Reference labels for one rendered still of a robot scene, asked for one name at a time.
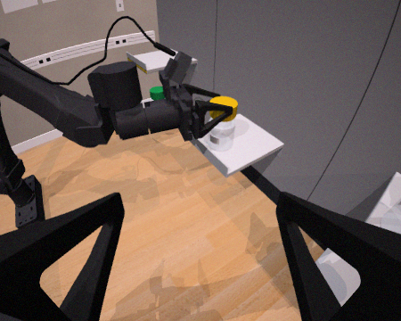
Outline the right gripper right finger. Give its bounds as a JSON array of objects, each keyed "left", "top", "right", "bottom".
[{"left": 275, "top": 192, "right": 401, "bottom": 321}]

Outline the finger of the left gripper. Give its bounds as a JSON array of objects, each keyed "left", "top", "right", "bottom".
[
  {"left": 195, "top": 100, "right": 233, "bottom": 138},
  {"left": 183, "top": 84, "right": 221, "bottom": 112}
]

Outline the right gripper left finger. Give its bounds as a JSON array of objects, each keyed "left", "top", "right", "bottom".
[{"left": 0, "top": 193, "right": 125, "bottom": 321}]

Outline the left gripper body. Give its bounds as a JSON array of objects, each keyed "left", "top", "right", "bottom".
[{"left": 144, "top": 58, "right": 199, "bottom": 141}]

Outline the white bottle with green cap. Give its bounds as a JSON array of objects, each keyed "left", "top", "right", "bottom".
[{"left": 150, "top": 86, "right": 165, "bottom": 101}]

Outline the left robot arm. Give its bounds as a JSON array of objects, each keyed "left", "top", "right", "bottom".
[{"left": 0, "top": 38, "right": 192, "bottom": 229}]

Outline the white bottle with yellow cap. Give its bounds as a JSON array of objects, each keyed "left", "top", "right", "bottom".
[{"left": 208, "top": 96, "right": 238, "bottom": 152}]

